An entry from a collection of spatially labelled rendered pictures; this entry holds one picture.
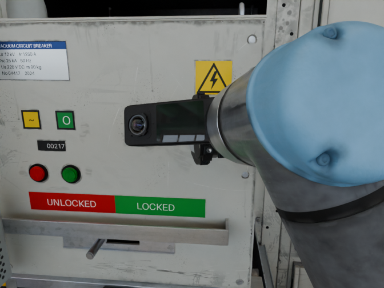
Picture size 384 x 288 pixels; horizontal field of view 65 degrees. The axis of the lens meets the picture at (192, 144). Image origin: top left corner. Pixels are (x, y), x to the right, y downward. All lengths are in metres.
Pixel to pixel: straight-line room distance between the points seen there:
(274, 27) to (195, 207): 0.44
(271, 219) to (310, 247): 0.66
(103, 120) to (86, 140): 0.05
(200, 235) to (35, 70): 0.38
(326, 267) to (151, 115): 0.21
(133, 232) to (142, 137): 0.24
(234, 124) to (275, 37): 0.57
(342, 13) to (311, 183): 0.63
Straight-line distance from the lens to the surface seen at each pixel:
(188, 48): 0.47
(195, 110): 0.30
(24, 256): 0.70
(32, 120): 0.57
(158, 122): 0.32
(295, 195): 0.17
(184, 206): 0.53
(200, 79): 0.47
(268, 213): 0.84
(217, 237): 0.51
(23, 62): 0.57
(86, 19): 0.52
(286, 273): 0.95
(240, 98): 0.18
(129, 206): 0.55
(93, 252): 0.56
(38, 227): 0.59
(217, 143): 0.25
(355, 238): 0.18
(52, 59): 0.54
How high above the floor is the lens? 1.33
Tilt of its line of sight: 15 degrees down
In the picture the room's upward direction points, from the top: straight up
